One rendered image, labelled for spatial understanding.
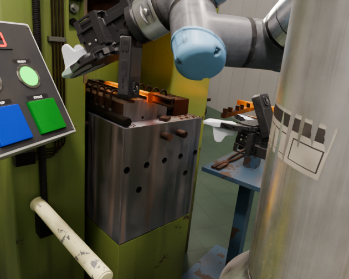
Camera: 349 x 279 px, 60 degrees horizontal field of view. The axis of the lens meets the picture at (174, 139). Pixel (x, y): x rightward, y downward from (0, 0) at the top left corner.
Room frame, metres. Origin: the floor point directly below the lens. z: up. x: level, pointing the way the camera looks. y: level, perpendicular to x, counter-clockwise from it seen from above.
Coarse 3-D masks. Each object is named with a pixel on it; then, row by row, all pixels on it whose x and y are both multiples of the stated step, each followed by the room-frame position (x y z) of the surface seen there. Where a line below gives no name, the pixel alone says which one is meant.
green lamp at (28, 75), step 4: (24, 68) 0.67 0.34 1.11; (28, 68) 0.68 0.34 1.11; (20, 72) 0.65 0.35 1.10; (24, 72) 0.66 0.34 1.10; (28, 72) 0.67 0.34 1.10; (32, 72) 0.68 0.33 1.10; (24, 76) 0.66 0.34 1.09; (28, 76) 0.66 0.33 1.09; (32, 76) 0.67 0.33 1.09; (36, 76) 0.69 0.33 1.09; (24, 80) 0.65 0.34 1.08; (28, 80) 0.66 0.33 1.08; (32, 80) 0.67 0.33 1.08; (36, 80) 0.68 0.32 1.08; (32, 84) 0.66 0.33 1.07
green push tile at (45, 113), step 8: (32, 104) 0.63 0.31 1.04; (40, 104) 0.65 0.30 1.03; (48, 104) 0.67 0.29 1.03; (56, 104) 0.69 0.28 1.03; (32, 112) 0.62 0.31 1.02; (40, 112) 0.64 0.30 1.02; (48, 112) 0.65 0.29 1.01; (56, 112) 0.67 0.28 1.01; (40, 120) 0.62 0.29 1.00; (48, 120) 0.64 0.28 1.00; (56, 120) 0.66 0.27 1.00; (40, 128) 0.61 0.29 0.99; (48, 128) 0.63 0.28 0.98; (56, 128) 0.65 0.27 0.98
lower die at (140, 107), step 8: (88, 80) 1.35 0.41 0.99; (88, 88) 1.23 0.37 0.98; (96, 88) 1.20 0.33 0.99; (112, 88) 1.21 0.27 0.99; (88, 96) 1.16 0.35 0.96; (112, 96) 1.10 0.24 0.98; (144, 96) 1.07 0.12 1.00; (112, 104) 1.03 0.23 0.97; (120, 104) 1.00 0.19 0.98; (128, 104) 1.00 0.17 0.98; (136, 104) 1.03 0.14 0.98; (144, 104) 1.05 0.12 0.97; (152, 104) 1.08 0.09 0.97; (120, 112) 1.00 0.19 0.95; (128, 112) 1.00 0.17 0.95; (136, 112) 1.03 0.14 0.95; (144, 112) 1.05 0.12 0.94; (152, 112) 1.08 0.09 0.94; (160, 112) 1.11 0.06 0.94; (136, 120) 1.03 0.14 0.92
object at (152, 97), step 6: (108, 84) 1.26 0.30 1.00; (114, 84) 1.23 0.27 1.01; (150, 96) 1.05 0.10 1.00; (156, 96) 1.04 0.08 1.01; (162, 96) 1.03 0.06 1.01; (168, 96) 1.04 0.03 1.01; (150, 102) 1.05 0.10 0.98; (156, 102) 1.04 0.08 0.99; (162, 102) 1.03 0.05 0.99; (168, 102) 1.01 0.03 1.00
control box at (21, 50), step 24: (0, 24) 0.68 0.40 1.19; (24, 24) 0.75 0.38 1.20; (0, 48) 0.64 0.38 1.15; (24, 48) 0.70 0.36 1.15; (0, 72) 0.61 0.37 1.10; (48, 72) 0.73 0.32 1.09; (0, 96) 0.58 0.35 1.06; (24, 96) 0.63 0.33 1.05; (48, 96) 0.69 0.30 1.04; (24, 144) 0.57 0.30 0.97
